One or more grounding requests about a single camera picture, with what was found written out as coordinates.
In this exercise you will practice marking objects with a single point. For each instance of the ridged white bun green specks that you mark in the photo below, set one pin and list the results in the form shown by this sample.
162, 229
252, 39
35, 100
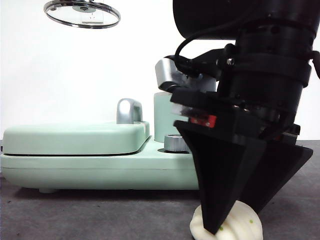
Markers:
245, 222

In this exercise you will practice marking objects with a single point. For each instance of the silver control knob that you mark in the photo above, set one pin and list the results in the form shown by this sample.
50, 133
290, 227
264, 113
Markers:
175, 144

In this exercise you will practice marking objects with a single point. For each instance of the glass lid with green knob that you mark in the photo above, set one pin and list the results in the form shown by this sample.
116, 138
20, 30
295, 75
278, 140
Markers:
82, 8

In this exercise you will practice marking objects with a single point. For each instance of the pale green cooker base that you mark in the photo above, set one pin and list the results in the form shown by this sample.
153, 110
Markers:
100, 172

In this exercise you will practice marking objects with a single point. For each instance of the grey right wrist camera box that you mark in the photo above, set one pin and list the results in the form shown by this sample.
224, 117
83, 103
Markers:
167, 72

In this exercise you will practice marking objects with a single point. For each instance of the white wall socket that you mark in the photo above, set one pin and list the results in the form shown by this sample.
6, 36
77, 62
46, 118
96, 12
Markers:
92, 18

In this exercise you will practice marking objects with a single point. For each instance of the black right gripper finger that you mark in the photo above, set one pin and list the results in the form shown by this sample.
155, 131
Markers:
280, 167
220, 175

